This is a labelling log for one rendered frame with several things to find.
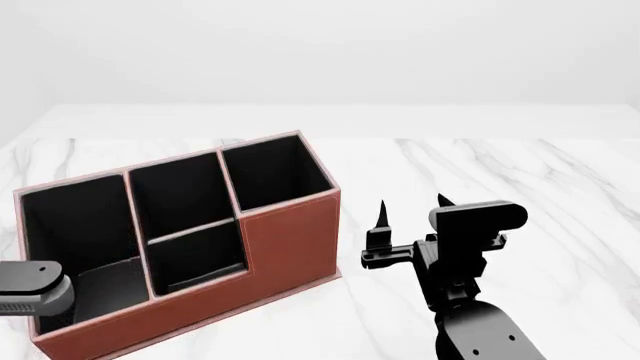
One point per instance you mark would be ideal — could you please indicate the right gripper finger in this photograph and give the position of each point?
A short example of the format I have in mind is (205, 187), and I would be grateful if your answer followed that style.
(380, 236)
(442, 201)

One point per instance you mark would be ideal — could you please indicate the brown leather desk caddy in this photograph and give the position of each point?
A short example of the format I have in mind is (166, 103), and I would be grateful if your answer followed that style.
(290, 243)

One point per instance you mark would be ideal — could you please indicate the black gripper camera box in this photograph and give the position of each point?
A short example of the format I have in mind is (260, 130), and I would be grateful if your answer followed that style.
(470, 225)

